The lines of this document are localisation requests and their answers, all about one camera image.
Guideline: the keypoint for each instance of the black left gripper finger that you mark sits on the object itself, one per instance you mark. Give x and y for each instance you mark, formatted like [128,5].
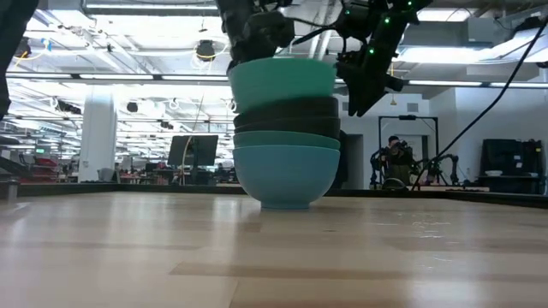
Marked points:
[231,30]

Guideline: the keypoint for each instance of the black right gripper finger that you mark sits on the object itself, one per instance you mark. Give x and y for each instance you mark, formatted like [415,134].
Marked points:
[364,100]

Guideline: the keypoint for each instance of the green-teal plastic bowl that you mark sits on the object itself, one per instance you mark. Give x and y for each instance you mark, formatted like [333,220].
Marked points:
[282,81]

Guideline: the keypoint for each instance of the black background robot arm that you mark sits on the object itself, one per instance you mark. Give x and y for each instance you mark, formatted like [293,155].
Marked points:
[445,169]

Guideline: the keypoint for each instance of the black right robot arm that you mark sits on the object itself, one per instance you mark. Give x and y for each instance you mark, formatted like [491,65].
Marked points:
[389,25]

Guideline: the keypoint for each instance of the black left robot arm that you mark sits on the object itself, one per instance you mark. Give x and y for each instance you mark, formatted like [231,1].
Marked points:
[13,38]

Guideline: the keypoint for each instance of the round black ceiling fixture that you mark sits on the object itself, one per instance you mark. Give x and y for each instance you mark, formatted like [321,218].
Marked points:
[206,49]

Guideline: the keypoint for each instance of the person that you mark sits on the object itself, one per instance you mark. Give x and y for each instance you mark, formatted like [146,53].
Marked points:
[397,160]

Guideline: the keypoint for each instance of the black plastic bowl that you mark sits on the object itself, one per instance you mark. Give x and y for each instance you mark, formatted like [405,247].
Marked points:
[295,126]
[287,108]

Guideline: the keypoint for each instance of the light blue plastic bowl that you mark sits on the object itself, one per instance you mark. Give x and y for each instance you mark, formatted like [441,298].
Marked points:
[286,177]

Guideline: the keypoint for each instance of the black monitor on stand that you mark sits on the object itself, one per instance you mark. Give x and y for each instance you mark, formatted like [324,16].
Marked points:
[193,150]

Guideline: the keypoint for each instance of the small white bowl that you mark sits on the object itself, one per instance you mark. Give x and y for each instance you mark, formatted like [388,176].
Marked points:
[493,173]

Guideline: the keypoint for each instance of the black cabinet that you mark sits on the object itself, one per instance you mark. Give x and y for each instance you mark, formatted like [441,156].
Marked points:
[511,160]

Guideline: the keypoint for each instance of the white building pillar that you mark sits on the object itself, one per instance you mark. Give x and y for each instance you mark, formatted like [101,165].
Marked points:
[97,137]

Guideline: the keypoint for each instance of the red storage shelf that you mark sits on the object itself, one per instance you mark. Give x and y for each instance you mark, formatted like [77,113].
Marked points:
[42,169]

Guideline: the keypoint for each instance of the black metal frame stand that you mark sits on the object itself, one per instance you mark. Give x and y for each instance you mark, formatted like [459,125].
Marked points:
[436,137]

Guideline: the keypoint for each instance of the black table edge rail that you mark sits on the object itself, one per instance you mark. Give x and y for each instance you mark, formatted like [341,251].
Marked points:
[128,188]

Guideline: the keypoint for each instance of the small metal post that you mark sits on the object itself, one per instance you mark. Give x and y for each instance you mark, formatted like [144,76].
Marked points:
[12,189]

